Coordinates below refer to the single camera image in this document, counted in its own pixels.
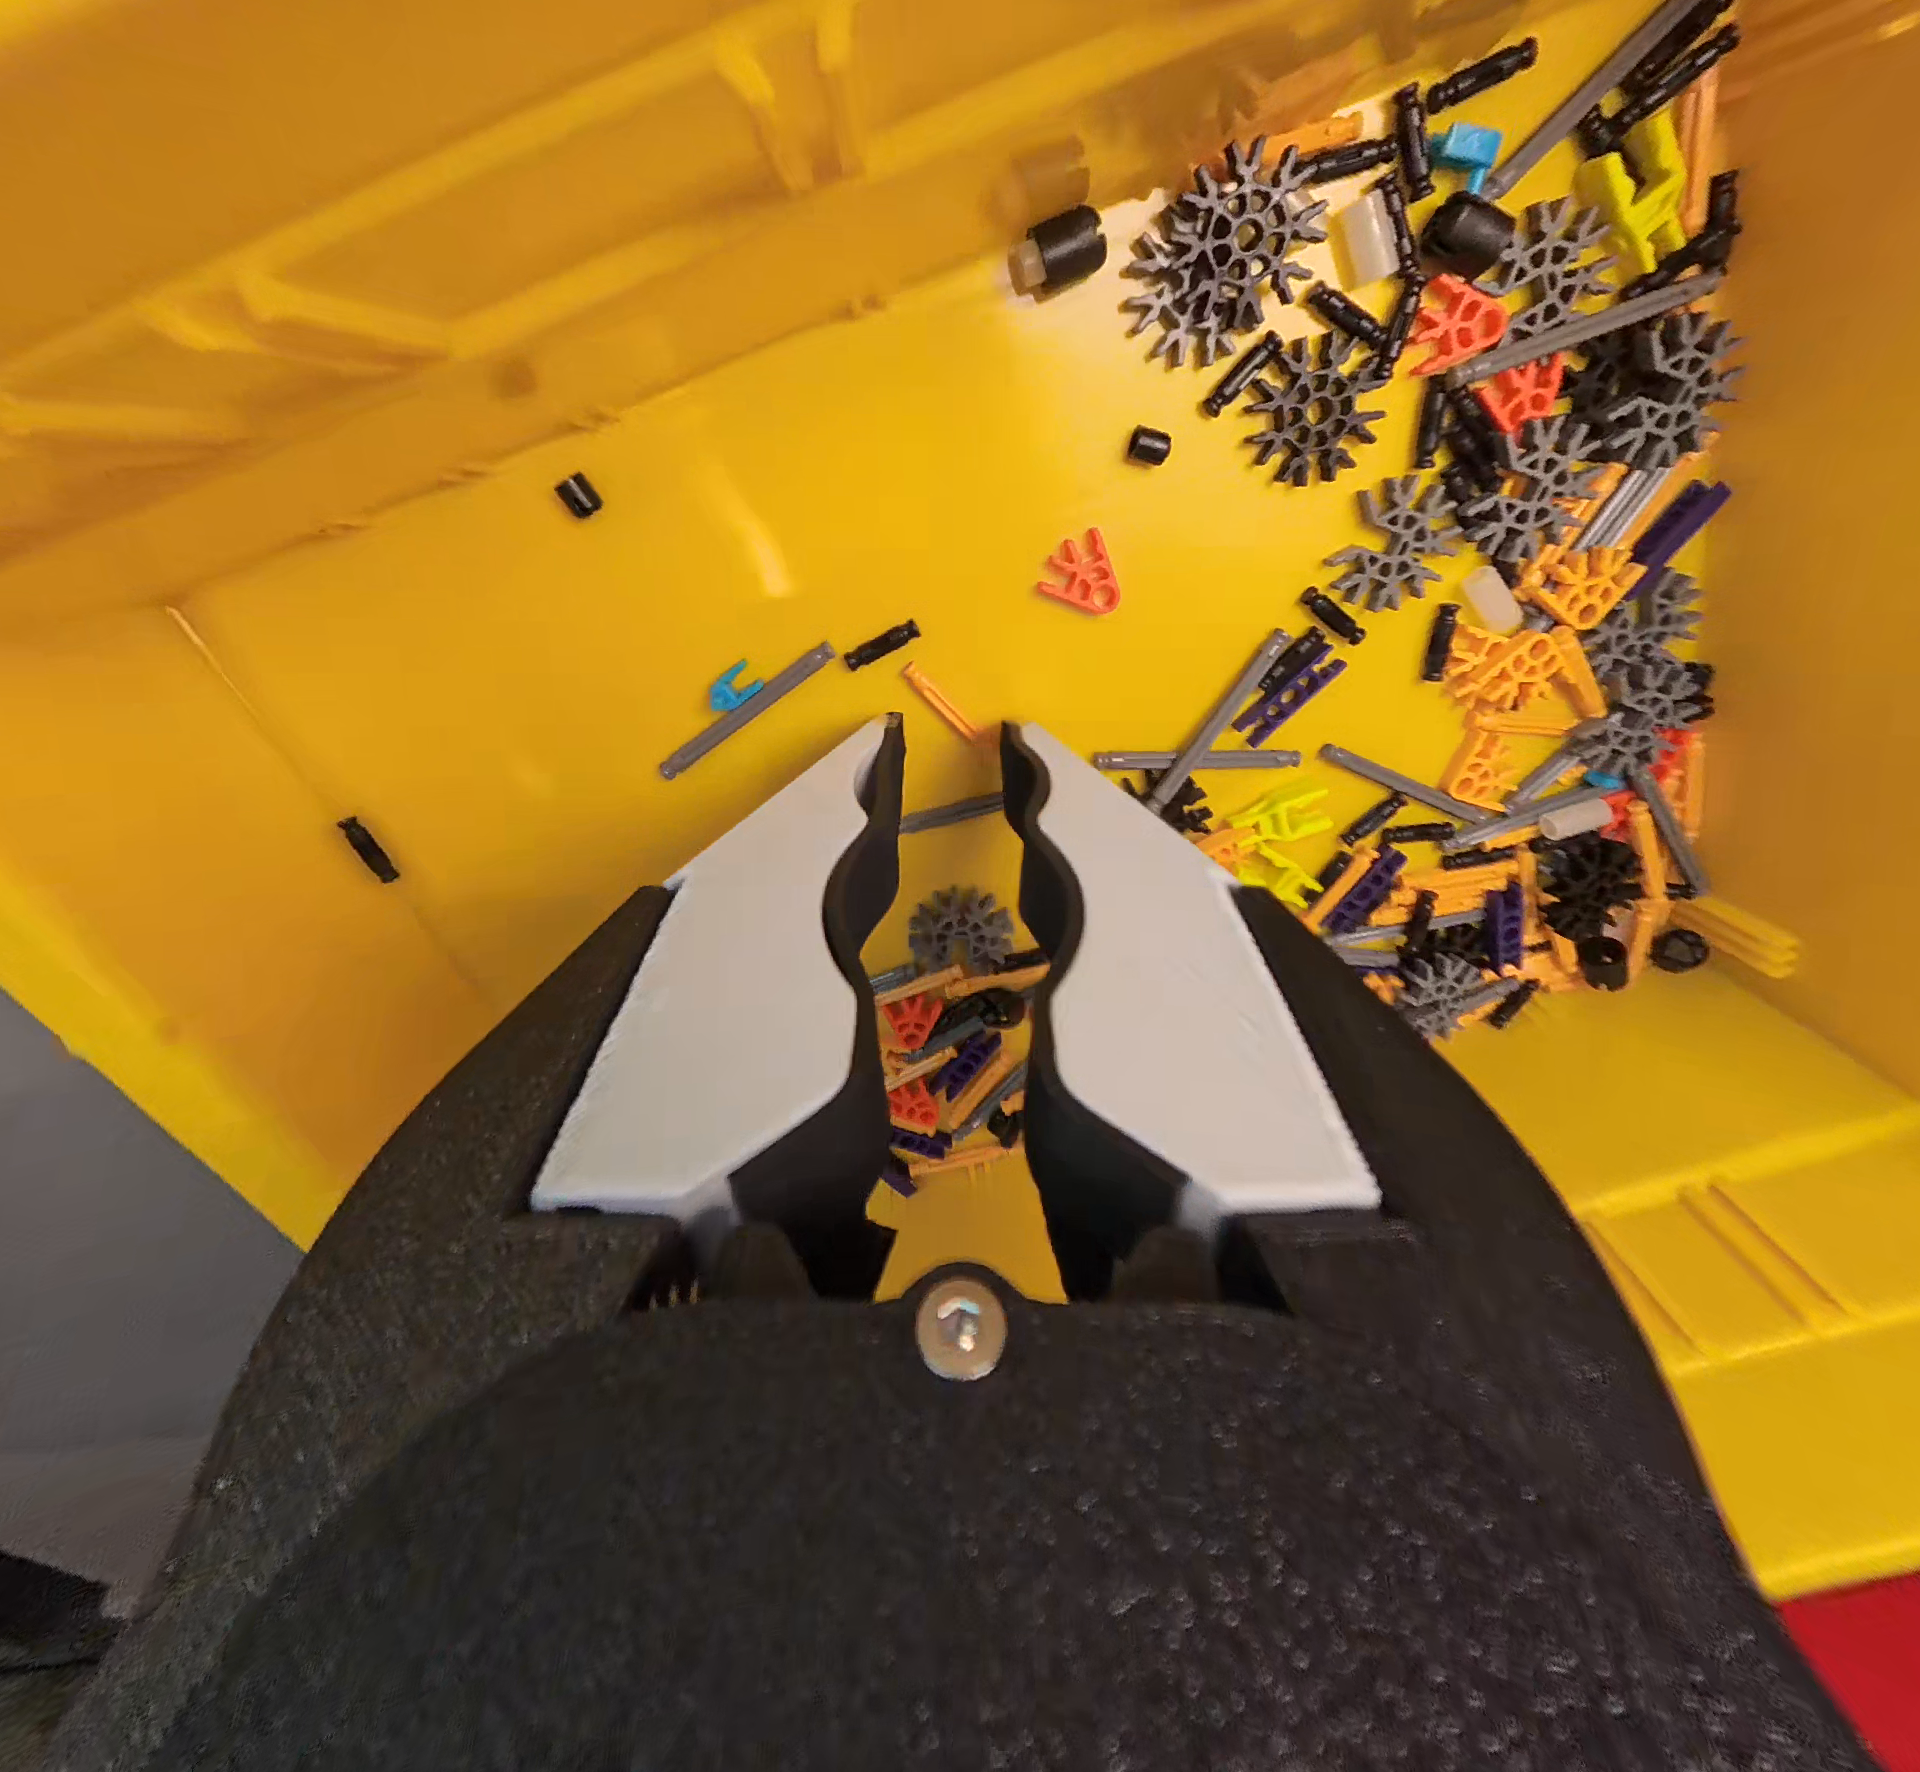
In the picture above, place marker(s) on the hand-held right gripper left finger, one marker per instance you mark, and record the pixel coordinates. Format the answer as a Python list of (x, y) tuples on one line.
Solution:
[(707, 1038)]

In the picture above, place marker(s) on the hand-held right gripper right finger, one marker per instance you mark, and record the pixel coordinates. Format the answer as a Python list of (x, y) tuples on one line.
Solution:
[(1200, 1038)]

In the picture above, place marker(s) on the yellow plastic bin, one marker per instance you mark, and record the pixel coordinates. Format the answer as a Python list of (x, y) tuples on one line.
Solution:
[(600, 512)]

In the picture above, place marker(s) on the pile of grey orange toy pieces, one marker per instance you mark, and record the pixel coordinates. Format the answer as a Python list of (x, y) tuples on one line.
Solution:
[(1500, 452)]

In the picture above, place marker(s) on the red plastic bins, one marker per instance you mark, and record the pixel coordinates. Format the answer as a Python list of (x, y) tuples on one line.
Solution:
[(1861, 1683)]

